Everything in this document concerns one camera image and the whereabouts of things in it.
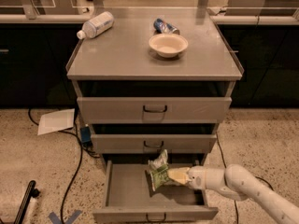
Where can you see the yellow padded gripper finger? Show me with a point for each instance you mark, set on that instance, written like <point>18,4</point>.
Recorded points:
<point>179,175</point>

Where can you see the grey top drawer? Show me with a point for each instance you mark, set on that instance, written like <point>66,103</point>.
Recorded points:
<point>96,110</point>

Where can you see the grey drawer cabinet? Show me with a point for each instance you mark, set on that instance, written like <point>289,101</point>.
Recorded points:
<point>120,63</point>

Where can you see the white paper sheet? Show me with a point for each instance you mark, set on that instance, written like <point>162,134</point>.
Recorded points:
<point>56,121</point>

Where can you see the white plastic water bottle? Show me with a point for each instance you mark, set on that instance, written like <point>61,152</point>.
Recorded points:
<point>96,26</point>

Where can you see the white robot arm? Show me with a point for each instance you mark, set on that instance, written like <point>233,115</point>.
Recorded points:
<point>237,183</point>

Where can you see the black stand foot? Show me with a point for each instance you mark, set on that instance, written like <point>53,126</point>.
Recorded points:
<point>31,192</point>

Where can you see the grey bottom drawer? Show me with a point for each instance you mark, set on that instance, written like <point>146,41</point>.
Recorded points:
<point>128,197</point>

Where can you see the clear acrylic barrier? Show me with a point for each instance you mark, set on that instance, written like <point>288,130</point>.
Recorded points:
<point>37,0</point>

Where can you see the green jalapeno chip bag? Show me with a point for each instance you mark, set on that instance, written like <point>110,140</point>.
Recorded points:
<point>158,170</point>

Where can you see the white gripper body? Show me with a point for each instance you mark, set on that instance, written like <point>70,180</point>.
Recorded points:
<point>197,177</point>

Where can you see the grey drawer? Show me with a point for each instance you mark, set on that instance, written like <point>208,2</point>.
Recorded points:
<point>128,197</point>
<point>153,143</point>
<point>96,110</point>

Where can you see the grey middle drawer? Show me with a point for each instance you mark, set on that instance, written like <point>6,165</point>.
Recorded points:
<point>153,143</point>

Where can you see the white paper bowl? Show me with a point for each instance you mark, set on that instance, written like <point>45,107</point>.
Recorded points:
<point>168,45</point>

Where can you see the background table right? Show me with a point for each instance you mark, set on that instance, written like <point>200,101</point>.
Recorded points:
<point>261,7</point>

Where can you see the blue power adapter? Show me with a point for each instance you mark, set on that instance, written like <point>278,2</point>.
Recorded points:
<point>85,136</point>

